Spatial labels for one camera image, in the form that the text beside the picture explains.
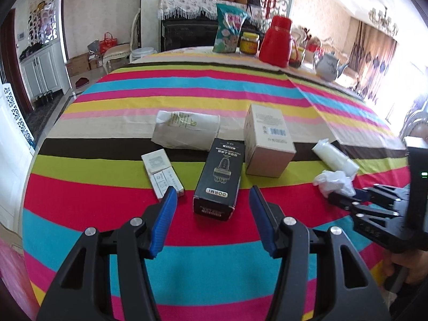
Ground white tissue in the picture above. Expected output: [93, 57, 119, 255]
[313, 170, 356, 198]

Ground tan cardboard box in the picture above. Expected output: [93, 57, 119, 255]
[244, 104, 296, 178]

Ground small white carton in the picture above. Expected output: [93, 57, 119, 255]
[141, 148, 185, 200]

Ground black Dormi box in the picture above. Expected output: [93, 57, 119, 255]
[193, 138, 245, 221]

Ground person's right hand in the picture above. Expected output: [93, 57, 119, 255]
[383, 250, 428, 284]

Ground white teapot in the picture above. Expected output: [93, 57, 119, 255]
[313, 51, 347, 83]

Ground striped colourful tablecloth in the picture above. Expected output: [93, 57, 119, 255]
[23, 49, 409, 320]

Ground red thermos jug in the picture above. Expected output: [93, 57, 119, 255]
[258, 15, 292, 68]

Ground dark doormat rug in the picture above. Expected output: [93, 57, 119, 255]
[26, 90, 64, 144]

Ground yellow lid jar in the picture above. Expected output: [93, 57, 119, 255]
[239, 32, 260, 56]

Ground dark red slippers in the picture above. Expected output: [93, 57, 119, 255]
[75, 77, 89, 89]

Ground white shoe cabinet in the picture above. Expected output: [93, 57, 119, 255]
[20, 41, 70, 102]

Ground green snack bag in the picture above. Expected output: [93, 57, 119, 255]
[213, 4, 248, 53]

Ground brown cardboard box floor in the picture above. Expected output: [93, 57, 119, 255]
[65, 53, 90, 77]

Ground black piano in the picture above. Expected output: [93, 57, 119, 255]
[160, 18, 265, 53]

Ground cream side chair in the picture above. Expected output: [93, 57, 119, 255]
[102, 9, 141, 74]

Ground white round stool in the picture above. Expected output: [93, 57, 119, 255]
[129, 47, 157, 62]

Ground red gift bag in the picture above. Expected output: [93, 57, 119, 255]
[100, 32, 117, 55]

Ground white carved screen panel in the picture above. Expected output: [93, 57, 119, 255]
[28, 0, 58, 46]

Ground floral lace piano cover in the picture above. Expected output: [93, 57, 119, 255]
[158, 0, 263, 25]

